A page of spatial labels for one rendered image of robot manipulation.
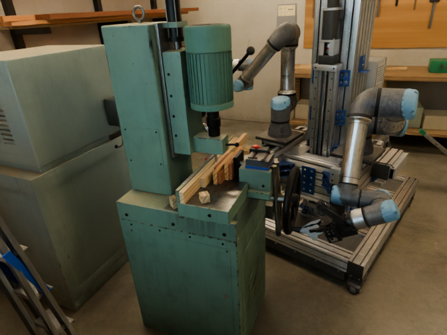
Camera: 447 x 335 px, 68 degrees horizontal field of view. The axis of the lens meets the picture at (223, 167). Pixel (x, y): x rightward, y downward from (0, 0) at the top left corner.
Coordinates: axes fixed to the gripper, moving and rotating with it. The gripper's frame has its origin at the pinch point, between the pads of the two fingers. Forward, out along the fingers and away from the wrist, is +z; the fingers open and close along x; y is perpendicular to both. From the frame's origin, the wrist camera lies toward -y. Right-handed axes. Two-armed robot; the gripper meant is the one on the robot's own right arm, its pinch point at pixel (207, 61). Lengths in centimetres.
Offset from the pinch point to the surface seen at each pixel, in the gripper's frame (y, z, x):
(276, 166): 14, -78, -92
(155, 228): 39, -31, -119
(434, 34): 38, -151, 239
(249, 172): 16, -68, -97
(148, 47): -34, -32, -98
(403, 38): 42, -122, 238
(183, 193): 13, -51, -121
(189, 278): 63, -45, -122
